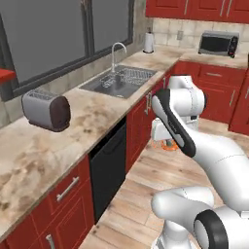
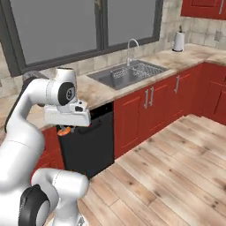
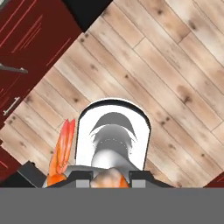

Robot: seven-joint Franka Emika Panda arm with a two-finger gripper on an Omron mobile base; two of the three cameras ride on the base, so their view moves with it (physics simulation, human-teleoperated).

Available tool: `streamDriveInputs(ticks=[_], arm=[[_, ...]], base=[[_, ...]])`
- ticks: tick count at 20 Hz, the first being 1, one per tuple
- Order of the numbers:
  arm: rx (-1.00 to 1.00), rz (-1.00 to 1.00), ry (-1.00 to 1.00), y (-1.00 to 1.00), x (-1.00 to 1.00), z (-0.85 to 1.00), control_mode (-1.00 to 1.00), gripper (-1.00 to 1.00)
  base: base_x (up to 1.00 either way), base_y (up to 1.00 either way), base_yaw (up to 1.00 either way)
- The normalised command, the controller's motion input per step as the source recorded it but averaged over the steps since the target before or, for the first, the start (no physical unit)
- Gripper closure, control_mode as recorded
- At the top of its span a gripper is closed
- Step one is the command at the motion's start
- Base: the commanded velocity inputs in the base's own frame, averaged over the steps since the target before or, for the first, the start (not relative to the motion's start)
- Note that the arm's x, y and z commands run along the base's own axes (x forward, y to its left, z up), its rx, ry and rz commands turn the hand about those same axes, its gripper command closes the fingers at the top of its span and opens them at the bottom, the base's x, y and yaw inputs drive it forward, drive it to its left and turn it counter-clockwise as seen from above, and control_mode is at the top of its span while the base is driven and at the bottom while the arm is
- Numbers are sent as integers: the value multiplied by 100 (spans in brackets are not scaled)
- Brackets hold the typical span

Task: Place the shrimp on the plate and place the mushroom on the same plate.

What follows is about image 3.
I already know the orange shrimp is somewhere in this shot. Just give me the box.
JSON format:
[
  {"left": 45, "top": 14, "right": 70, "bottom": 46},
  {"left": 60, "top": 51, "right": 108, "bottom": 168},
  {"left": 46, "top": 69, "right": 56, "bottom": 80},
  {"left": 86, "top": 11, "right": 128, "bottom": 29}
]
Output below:
[{"left": 46, "top": 117, "right": 130, "bottom": 189}]

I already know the dark red cupboard door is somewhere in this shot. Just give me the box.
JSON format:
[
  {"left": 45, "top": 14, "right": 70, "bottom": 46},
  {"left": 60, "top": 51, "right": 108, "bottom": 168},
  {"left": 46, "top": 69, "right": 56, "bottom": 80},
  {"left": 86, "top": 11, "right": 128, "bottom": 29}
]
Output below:
[
  {"left": 203, "top": 171, "right": 224, "bottom": 189},
  {"left": 0, "top": 0, "right": 84, "bottom": 130},
  {"left": 0, "top": 139, "right": 23, "bottom": 184}
]

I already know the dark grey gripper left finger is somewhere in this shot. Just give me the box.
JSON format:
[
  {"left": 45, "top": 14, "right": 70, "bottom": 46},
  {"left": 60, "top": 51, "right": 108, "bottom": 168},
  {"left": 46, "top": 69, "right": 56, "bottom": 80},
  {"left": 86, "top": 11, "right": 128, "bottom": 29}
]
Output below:
[{"left": 45, "top": 170, "right": 95, "bottom": 189}]

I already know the grey bar cupboard handle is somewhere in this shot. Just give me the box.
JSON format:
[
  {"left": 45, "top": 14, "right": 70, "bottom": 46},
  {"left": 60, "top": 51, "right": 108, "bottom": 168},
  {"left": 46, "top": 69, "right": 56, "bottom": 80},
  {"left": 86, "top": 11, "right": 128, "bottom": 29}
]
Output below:
[
  {"left": 0, "top": 62, "right": 29, "bottom": 74},
  {"left": 2, "top": 96, "right": 22, "bottom": 117}
]

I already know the white and black round thing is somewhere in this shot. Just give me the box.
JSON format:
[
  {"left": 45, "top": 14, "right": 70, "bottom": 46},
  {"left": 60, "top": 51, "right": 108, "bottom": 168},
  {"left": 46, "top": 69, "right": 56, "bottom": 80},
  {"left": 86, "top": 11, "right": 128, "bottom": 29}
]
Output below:
[{"left": 73, "top": 98, "right": 152, "bottom": 173}]

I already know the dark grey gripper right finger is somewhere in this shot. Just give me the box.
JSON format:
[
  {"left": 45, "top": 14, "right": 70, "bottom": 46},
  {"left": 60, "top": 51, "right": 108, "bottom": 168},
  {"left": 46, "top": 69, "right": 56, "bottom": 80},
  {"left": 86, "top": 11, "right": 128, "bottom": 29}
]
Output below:
[{"left": 128, "top": 170, "right": 176, "bottom": 189}]

